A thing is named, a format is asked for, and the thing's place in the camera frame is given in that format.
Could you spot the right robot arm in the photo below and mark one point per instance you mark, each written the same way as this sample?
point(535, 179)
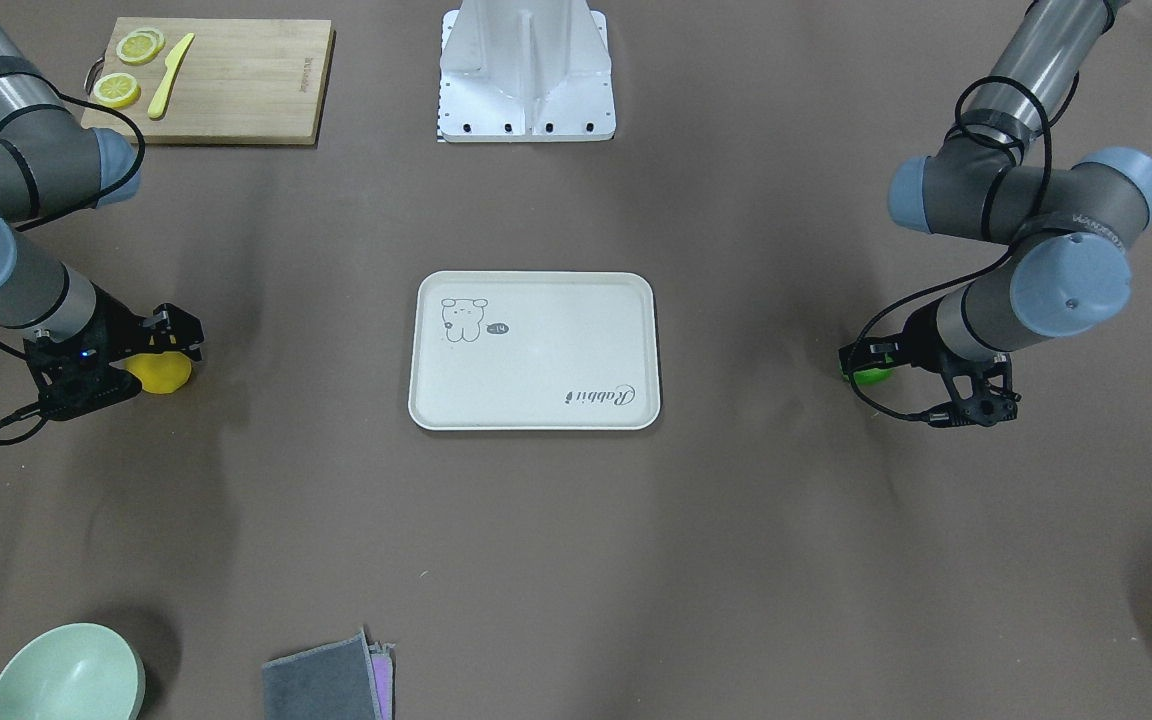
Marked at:
point(50, 166)

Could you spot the grey folded cloth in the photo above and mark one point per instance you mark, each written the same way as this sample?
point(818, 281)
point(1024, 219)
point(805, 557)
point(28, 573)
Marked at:
point(352, 679)

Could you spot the wooden cutting board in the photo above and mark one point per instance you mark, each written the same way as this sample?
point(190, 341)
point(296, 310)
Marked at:
point(257, 82)

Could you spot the yellow plastic knife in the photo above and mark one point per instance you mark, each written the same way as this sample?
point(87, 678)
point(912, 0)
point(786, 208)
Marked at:
point(161, 98)

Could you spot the yellow lemon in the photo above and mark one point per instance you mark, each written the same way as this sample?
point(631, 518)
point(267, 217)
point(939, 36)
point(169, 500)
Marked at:
point(160, 374)

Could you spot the green lime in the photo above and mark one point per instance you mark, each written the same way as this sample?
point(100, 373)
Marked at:
point(867, 377)

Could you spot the white rabbit tray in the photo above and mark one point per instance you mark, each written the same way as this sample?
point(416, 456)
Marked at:
point(534, 351)

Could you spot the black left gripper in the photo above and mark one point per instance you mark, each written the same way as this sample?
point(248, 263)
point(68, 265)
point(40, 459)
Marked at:
point(917, 336)

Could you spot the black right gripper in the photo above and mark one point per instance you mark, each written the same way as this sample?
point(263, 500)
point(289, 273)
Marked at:
point(119, 318)

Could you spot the lemon slice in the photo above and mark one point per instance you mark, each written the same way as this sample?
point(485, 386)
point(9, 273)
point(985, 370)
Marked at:
point(116, 90)
point(140, 45)

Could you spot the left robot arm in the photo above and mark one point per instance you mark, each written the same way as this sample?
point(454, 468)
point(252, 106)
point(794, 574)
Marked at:
point(1065, 233)

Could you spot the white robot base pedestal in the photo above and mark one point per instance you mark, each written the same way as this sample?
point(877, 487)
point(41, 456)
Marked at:
point(525, 72)

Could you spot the mint green bowl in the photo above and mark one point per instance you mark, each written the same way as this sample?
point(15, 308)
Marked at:
point(75, 671)

